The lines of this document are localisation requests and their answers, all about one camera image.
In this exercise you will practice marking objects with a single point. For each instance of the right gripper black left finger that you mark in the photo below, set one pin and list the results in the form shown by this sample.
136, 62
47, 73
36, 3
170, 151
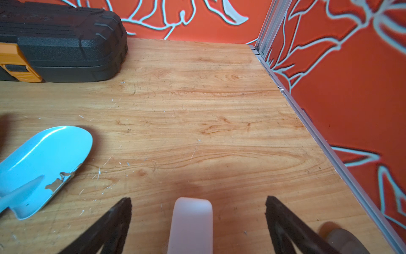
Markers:
108, 234

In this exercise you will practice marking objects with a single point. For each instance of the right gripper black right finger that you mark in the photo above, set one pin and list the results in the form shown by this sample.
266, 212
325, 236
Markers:
287, 231

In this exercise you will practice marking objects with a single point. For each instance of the light blue trowel back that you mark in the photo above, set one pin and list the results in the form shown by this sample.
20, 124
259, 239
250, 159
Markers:
33, 174

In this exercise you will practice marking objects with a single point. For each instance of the black plastic tool case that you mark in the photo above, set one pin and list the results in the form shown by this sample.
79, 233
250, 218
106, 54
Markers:
65, 44

